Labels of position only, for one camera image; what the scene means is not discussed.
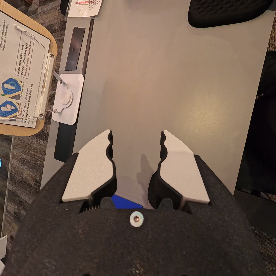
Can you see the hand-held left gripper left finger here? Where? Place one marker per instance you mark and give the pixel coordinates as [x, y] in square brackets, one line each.
[90, 172]

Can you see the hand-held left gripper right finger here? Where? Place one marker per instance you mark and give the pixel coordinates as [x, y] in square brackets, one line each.
[183, 174]

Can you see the blue plastic bin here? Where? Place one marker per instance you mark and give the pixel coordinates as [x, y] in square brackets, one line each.
[127, 202]

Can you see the white stand base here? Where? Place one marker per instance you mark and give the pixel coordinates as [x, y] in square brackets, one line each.
[71, 101]

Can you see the person's dark clothing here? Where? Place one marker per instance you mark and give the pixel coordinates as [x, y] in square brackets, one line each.
[263, 129]

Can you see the wooden instruction board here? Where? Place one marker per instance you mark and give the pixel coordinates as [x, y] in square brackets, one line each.
[21, 64]

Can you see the laminated paper sheet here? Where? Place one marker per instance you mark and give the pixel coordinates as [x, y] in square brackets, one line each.
[86, 7]

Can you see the black wrist rest pad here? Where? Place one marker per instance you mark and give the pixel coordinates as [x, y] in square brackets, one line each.
[226, 13]

